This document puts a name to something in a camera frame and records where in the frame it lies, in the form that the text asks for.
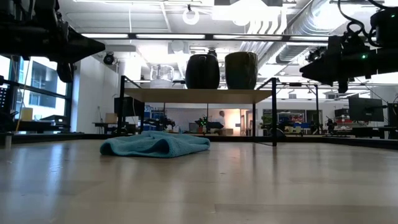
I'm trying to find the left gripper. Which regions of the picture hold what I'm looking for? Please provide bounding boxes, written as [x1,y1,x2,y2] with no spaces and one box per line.
[30,0,106,83]

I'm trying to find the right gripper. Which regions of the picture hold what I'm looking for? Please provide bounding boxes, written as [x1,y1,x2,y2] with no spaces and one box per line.
[299,30,398,94]

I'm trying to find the brown green glazed mug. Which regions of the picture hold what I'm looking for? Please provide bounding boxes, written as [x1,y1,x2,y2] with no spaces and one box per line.
[224,51,259,90]

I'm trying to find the clear plastic cup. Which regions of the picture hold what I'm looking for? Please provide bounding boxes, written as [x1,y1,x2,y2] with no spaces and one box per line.
[150,64,175,89]

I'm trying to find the black mug green inside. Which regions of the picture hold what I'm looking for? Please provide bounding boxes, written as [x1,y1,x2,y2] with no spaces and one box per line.
[185,53,221,90]

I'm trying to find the wooden shelf black metal legs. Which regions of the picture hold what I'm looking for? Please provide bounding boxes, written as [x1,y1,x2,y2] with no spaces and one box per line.
[116,75,279,147]

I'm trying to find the large black framed window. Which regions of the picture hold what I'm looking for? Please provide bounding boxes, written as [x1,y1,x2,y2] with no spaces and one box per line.
[0,54,77,125]

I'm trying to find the black computer monitor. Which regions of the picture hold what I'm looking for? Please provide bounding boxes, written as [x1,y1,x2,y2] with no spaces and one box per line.
[348,96,385,123]

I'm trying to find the black screen on stand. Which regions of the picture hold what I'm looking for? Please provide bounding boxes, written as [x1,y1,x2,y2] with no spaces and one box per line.
[114,96,144,125]

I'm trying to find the long overhead light bar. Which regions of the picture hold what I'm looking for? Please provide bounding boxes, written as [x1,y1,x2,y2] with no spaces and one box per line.
[79,32,330,44]

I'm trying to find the person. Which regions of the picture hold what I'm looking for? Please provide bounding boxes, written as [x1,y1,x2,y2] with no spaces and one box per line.
[216,110,227,129]

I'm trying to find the teal cloth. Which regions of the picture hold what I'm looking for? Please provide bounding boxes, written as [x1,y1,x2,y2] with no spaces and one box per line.
[99,130,211,159]

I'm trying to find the silver ventilation duct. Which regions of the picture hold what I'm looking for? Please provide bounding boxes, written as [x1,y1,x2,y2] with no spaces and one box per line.
[236,0,346,65]

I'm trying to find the white ring light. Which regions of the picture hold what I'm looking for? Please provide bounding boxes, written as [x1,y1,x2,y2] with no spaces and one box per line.
[182,7,200,26]

